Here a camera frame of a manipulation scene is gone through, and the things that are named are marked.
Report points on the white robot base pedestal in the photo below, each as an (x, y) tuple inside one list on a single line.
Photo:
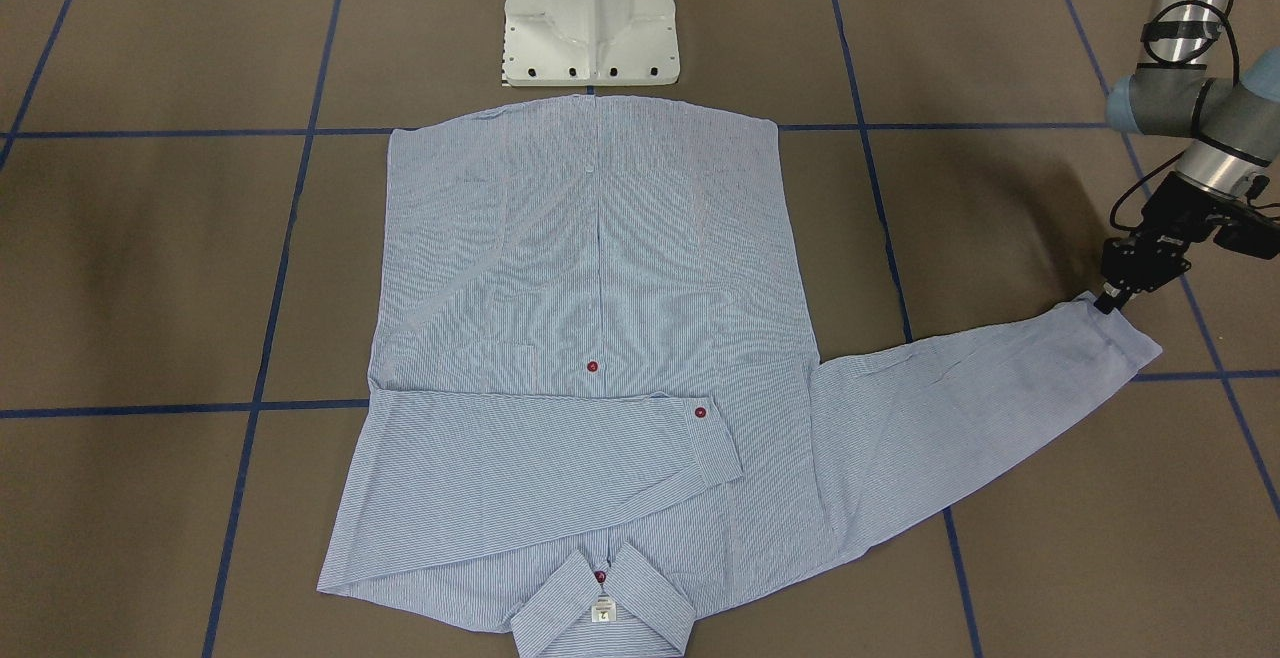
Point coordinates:
[(590, 43)]

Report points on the light blue striped shirt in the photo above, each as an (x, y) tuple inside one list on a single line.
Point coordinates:
[(597, 408)]

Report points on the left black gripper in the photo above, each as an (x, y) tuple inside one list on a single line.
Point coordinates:
[(1172, 210)]

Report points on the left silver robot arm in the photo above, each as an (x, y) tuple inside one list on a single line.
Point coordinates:
[(1188, 83)]

